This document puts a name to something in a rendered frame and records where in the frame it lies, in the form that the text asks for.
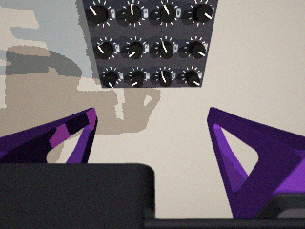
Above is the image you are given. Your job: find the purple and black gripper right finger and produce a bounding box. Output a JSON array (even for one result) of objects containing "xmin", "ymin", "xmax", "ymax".
[{"xmin": 207, "ymin": 107, "xmax": 305, "ymax": 218}]

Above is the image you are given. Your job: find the dark grey knob box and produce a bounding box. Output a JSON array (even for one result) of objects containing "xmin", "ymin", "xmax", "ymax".
[{"xmin": 82, "ymin": 0, "xmax": 218, "ymax": 88}]

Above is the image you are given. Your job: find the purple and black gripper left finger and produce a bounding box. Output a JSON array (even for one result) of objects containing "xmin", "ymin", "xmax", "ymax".
[{"xmin": 0, "ymin": 108, "xmax": 98, "ymax": 163}]

